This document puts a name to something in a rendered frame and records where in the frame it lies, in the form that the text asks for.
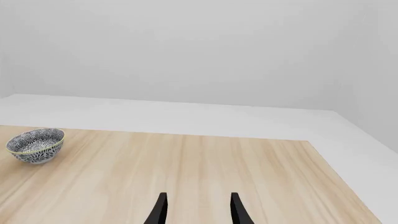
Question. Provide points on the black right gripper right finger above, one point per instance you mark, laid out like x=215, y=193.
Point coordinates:
x=239, y=213

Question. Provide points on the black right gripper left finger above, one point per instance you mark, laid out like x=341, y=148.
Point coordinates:
x=158, y=212

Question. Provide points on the black and white patterned bowl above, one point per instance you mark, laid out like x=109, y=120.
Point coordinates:
x=36, y=146

